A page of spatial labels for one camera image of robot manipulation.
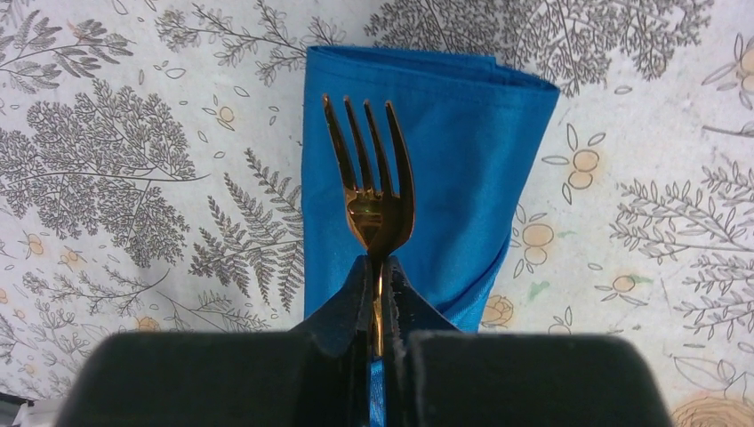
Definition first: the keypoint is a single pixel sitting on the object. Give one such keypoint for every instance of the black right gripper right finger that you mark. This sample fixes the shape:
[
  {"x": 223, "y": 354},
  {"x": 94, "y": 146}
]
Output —
[{"x": 436, "y": 375}]

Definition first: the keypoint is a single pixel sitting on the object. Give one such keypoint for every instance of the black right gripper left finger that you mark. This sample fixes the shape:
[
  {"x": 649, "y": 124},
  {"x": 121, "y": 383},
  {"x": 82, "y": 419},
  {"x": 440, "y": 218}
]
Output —
[{"x": 315, "y": 374}]

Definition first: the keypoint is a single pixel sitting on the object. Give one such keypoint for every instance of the wooden fork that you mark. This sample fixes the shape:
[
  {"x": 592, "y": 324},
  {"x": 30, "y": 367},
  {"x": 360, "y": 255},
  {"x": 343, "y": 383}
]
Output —
[{"x": 381, "y": 219}]

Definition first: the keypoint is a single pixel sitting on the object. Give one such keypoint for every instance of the blue cloth napkin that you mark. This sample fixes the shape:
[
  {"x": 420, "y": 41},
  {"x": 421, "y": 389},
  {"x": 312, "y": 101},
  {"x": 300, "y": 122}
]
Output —
[{"x": 472, "y": 129}]

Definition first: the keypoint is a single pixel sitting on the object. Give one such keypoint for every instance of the floral tablecloth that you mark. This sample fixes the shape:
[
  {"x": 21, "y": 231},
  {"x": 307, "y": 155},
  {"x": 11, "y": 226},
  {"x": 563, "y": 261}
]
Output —
[{"x": 151, "y": 159}]

